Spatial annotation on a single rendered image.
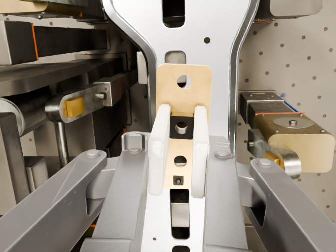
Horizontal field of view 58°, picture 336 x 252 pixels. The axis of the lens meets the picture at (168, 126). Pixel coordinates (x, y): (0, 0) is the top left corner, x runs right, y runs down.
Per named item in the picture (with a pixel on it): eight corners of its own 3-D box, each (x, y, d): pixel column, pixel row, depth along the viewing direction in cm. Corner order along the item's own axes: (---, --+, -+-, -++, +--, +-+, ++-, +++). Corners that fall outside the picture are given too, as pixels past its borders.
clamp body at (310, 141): (284, 114, 76) (352, 175, 43) (236, 114, 77) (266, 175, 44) (286, 88, 74) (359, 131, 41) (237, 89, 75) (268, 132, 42)
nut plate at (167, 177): (204, 167, 49) (204, 170, 48) (204, 188, 50) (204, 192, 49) (153, 167, 50) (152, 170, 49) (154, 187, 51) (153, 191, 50)
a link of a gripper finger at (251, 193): (209, 176, 13) (281, 181, 13) (206, 134, 18) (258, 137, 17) (206, 206, 13) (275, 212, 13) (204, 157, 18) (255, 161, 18)
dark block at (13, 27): (111, 49, 75) (11, 65, 35) (83, 50, 76) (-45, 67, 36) (109, 28, 74) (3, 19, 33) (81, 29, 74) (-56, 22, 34)
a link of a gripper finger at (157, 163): (162, 197, 15) (147, 196, 15) (169, 144, 22) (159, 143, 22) (163, 142, 14) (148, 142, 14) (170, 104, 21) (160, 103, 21)
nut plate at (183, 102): (204, 175, 23) (205, 183, 22) (155, 172, 24) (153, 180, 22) (213, 65, 21) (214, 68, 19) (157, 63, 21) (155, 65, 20)
